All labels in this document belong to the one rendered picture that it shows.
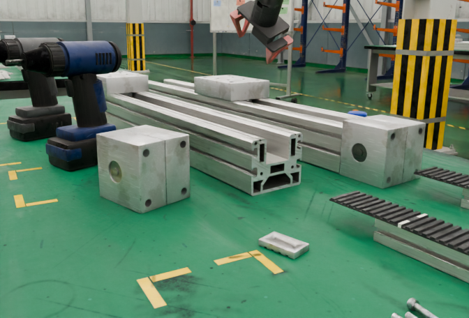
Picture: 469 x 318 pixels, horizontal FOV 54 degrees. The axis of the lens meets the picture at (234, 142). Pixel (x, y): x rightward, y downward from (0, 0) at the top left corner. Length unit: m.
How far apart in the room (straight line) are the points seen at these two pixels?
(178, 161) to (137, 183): 0.07
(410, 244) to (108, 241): 0.34
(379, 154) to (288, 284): 0.34
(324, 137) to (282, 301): 0.43
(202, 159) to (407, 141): 0.34
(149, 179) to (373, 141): 0.35
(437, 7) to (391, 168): 3.31
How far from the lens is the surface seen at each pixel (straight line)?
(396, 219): 0.56
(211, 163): 0.78
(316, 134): 0.84
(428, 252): 0.55
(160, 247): 0.55
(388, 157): 0.76
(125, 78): 1.18
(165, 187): 0.66
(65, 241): 0.59
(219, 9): 7.14
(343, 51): 11.58
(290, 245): 0.54
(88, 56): 0.85
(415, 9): 4.24
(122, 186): 0.66
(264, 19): 1.00
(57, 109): 1.13
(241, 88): 1.05
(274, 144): 0.75
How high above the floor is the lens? 1.02
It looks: 14 degrees down
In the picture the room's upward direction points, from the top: straight up
